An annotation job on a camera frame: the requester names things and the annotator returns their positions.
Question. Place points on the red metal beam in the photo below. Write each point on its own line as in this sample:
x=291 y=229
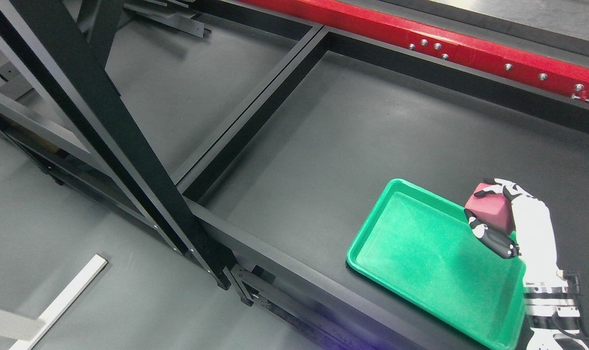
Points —
x=556 y=76

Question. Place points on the pink red cube block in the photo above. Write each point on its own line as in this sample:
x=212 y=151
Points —
x=493 y=209

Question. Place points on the black metal shelf rack centre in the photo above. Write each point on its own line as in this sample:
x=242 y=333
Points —
x=297 y=170

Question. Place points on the black metal shelf rack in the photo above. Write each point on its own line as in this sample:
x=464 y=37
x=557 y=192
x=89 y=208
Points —
x=147 y=103
x=297 y=170

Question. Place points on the black metal shelf rack left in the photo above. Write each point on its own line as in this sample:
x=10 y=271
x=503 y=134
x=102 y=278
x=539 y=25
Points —
x=147 y=103

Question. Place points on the white standing desk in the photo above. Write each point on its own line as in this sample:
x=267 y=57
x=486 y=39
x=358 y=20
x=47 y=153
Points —
x=26 y=332

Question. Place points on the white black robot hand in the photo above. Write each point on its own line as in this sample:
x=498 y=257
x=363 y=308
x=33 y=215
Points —
x=533 y=237

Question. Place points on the green plastic tray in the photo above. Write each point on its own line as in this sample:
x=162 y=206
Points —
x=418 y=245

